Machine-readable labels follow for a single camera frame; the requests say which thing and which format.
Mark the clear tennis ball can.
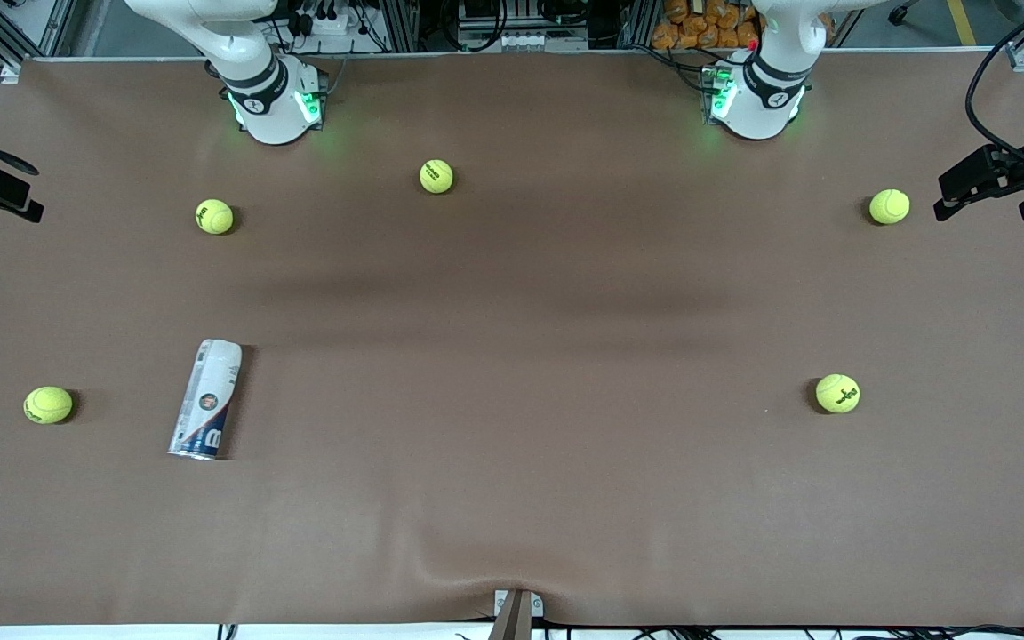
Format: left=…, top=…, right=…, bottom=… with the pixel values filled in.
left=168, top=338, right=244, bottom=461

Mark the grey base connector box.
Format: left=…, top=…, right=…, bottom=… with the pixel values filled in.
left=297, top=68, right=329, bottom=126
left=701, top=62, right=737, bottom=124

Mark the orange packets pile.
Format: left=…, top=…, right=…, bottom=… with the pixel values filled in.
left=652, top=0, right=764, bottom=51

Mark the white power strip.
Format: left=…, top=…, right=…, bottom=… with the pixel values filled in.
left=297, top=7, right=355, bottom=38

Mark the brown table cover mat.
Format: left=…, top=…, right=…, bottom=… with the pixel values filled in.
left=0, top=49, right=1024, bottom=628

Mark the metal table clamp bracket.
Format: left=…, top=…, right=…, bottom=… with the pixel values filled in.
left=492, top=588, right=545, bottom=640

